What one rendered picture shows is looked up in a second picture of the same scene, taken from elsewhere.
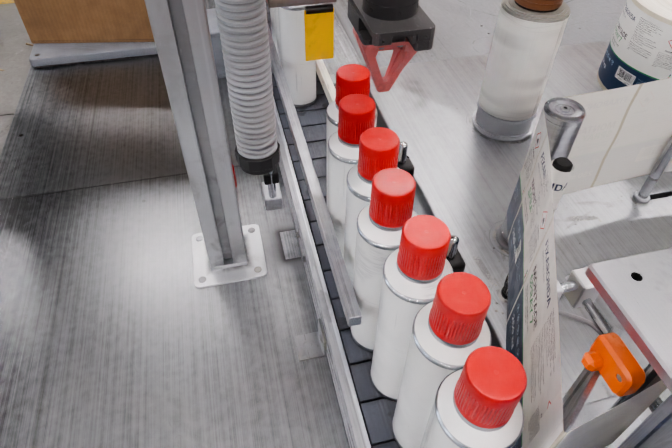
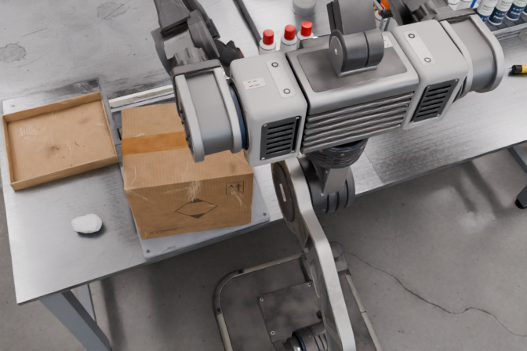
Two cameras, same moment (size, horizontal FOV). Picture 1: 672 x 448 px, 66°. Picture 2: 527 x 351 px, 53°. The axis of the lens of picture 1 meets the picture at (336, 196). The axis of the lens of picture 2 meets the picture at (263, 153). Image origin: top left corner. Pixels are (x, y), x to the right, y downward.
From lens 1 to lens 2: 1.79 m
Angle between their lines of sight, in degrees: 59
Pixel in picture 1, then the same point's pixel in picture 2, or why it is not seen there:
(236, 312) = not seen: hidden behind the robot
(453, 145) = (321, 23)
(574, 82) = not seen: outside the picture
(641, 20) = not seen: outside the picture
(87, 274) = (406, 132)
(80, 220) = (382, 145)
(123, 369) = not seen: hidden behind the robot
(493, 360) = not seen: outside the picture
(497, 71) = not seen: outside the picture
